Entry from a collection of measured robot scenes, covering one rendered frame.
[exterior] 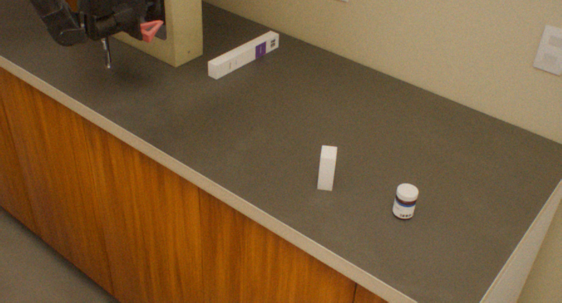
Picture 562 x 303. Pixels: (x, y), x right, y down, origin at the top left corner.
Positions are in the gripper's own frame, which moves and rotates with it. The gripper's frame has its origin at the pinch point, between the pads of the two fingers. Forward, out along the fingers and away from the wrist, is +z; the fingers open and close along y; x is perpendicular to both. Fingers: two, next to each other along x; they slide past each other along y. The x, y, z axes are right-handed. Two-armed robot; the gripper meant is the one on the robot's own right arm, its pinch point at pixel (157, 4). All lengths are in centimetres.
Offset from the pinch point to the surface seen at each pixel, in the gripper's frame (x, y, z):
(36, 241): 70, -120, -12
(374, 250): -74, -25, -12
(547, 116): -85, -21, 55
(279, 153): -39.5, -25.6, 0.4
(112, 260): 14, -89, -15
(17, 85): 50, -37, -15
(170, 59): 10.7, -24.2, 12.2
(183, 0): 8.6, -6.5, 16.5
